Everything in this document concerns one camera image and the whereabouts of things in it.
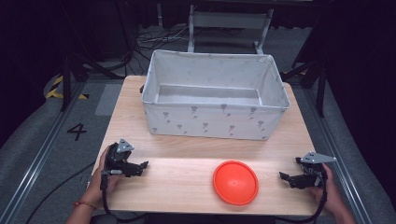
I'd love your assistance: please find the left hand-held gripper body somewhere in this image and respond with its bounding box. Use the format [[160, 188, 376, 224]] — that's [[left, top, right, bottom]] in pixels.
[[104, 137, 142, 178]]

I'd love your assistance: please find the red and gold bracelet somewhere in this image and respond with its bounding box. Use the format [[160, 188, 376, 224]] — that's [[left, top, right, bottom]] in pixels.
[[72, 201, 98, 210]]

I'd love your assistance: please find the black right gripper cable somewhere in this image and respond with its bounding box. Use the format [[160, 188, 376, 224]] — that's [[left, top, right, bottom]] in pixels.
[[274, 174, 330, 224]]

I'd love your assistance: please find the black metal stand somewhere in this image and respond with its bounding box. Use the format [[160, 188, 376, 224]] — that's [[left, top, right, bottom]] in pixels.
[[280, 58, 329, 119], [60, 51, 127, 112]]

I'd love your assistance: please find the white fabric storage box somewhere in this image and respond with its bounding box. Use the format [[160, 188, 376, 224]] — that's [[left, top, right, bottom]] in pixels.
[[141, 49, 291, 141]]

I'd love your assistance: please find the bundle of floor cables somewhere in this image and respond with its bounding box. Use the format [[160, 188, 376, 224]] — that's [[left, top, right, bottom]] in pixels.
[[133, 25, 191, 60]]

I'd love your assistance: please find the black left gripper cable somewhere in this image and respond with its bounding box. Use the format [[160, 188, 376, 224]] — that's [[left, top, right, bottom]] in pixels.
[[99, 170, 148, 224]]

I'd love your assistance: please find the yellow and black floor tape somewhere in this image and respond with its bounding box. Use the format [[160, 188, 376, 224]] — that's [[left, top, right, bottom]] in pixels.
[[45, 75, 90, 101]]

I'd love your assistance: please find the grey metal frame stand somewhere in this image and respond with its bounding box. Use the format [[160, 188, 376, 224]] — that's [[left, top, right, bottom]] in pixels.
[[187, 4, 276, 56]]

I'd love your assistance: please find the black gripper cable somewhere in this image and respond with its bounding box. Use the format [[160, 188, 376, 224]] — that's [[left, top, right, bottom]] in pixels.
[[99, 170, 148, 224], [274, 174, 330, 224]]

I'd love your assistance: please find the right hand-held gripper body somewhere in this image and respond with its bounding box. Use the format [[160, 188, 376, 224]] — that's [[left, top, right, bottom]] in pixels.
[[294, 150, 338, 189]]

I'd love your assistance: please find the person's left hand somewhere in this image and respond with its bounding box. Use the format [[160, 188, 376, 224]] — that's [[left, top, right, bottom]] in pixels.
[[89, 146, 125, 200]]

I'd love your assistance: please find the thin black floor cable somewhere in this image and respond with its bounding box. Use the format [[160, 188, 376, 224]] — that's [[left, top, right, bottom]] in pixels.
[[23, 161, 97, 224]]

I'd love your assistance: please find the metal floor rail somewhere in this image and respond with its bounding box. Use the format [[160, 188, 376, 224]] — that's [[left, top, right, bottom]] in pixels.
[[303, 87, 373, 224], [0, 81, 87, 224]]

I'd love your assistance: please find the orange round plastic disc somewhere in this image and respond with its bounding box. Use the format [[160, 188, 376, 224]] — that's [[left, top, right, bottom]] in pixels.
[[212, 160, 260, 207]]

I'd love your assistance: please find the person's right hand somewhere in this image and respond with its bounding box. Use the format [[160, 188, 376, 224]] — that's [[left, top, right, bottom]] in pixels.
[[309, 162, 344, 214]]

